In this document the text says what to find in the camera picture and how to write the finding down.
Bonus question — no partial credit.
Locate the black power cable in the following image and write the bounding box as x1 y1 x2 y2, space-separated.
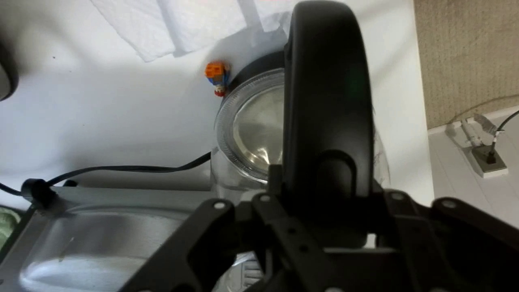
0 150 214 210

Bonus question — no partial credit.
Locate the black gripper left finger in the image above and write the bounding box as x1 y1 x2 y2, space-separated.
120 163 333 292

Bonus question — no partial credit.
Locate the white paper towel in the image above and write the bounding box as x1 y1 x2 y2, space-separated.
90 0 305 64

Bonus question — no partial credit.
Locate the orange toy figure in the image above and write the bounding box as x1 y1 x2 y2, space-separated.
203 59 234 98

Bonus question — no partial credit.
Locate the silver toaster oven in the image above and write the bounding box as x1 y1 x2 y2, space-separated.
0 183 263 292

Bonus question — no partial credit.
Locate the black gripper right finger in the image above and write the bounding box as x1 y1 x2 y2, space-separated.
372 187 519 292

